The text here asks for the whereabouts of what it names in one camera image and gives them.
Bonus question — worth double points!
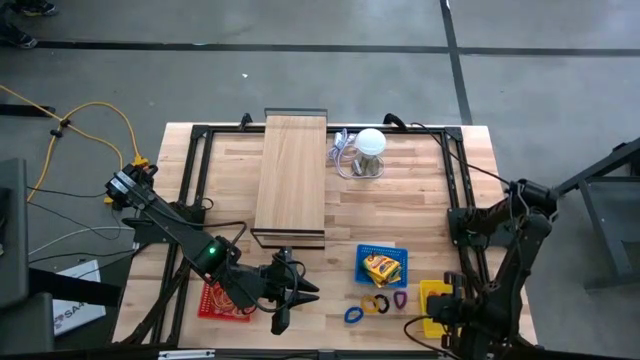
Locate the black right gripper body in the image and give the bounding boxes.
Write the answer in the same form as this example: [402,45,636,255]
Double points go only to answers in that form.
[425,292,475,327]

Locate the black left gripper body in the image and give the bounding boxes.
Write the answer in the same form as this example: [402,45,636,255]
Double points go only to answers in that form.
[252,245,301,314]

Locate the yellow green crayon box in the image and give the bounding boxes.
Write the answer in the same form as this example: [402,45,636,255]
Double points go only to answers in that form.
[374,273,403,290]
[361,253,403,287]

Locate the yellow rubber band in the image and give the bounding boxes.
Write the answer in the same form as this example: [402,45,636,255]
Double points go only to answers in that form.
[212,292,239,315]

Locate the red rubber band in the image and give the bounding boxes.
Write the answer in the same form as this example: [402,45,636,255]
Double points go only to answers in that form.
[208,287,234,311]

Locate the blue plastic basket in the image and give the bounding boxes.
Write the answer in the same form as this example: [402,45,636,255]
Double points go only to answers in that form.
[354,243,410,289]

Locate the red plastic basket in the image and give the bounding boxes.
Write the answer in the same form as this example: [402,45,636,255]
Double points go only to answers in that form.
[197,282,254,324]

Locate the yellow plastic basket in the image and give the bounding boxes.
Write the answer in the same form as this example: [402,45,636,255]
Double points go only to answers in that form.
[418,278,464,340]

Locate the grey metal table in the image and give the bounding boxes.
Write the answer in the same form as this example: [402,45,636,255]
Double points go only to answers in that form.
[551,135,640,292]

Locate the white printed sign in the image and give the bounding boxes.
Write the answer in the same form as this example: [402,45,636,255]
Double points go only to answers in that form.
[51,258,108,337]

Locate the dark grey equipment stand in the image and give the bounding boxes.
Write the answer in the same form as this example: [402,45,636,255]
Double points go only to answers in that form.
[0,157,122,357]

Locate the black flat bar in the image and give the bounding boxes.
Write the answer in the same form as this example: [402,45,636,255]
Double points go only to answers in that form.
[0,103,57,118]

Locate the person's black shoe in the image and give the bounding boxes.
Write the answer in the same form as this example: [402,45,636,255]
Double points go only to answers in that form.
[0,22,39,50]
[9,0,59,17]

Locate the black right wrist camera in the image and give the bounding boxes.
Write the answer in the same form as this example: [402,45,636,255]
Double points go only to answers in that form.
[443,271,468,297]

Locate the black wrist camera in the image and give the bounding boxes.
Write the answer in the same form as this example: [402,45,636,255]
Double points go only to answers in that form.
[443,271,468,297]
[270,307,292,337]

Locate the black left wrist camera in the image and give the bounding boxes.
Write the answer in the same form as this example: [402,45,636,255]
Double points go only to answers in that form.
[270,307,292,337]

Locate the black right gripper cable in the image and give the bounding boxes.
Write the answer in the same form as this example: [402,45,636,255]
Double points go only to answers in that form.
[402,314,451,360]

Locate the wooden shelf riser black frame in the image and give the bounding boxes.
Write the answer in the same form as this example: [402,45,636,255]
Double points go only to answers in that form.
[248,107,330,251]

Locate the silver metal bracket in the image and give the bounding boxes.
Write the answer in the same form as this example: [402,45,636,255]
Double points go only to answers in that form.
[157,349,217,360]

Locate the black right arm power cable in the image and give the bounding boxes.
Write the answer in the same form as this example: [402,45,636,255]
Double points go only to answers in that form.
[409,121,516,189]

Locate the black aluminium rig frame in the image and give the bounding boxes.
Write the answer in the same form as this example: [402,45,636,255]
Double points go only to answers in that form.
[112,121,540,351]

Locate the yellow extension cord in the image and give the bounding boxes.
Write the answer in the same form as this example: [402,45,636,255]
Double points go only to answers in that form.
[58,101,151,171]
[0,83,126,207]

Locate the thin white cable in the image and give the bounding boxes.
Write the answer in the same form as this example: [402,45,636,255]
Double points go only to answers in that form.
[27,225,137,257]

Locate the thin black cable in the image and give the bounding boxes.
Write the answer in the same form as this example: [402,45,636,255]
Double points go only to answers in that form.
[25,185,110,200]
[27,199,126,241]

